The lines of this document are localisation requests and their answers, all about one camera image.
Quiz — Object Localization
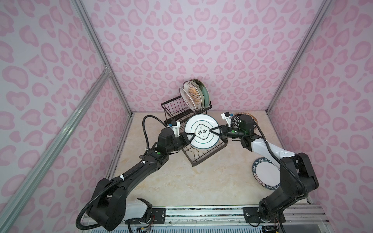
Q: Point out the white plate blue clover outline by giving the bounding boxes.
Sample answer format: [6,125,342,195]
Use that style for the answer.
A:
[185,114,220,149]

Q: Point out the black wire dish rack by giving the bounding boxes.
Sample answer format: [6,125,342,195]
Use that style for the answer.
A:
[161,96,227,167]

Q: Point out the teal plate with flower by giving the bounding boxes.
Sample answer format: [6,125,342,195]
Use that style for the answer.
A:
[199,81,210,108]

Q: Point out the small orange sunburst plate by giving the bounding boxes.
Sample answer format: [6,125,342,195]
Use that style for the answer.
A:
[179,88,197,111]

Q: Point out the large orange sunburst plate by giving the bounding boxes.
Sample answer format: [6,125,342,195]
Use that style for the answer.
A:
[183,81,204,110]

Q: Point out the cream plate red berries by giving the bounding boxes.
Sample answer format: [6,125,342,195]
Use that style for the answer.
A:
[188,79,210,110]

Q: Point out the white plate dark lettered rim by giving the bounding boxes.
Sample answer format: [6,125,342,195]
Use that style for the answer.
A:
[252,157,280,190]

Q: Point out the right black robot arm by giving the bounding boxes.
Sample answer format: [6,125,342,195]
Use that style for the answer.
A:
[217,112,319,222]

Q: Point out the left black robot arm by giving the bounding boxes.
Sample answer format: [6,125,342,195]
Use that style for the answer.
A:
[76,128,196,231]

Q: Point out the navy geometric pattern plate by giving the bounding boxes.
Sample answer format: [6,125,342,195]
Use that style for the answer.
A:
[230,113,258,131]

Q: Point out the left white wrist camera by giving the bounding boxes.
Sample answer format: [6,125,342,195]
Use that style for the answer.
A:
[168,120,181,137]

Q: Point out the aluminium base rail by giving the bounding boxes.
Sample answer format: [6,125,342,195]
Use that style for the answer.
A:
[78,203,336,233]

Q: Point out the left black corrugated cable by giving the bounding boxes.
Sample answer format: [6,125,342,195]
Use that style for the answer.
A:
[75,115,167,231]

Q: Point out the right aluminium corner post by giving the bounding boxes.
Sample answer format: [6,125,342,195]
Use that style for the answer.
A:
[266,0,334,116]

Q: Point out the left aluminium wall frame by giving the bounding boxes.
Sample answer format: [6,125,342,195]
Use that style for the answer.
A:
[1,1,130,233]

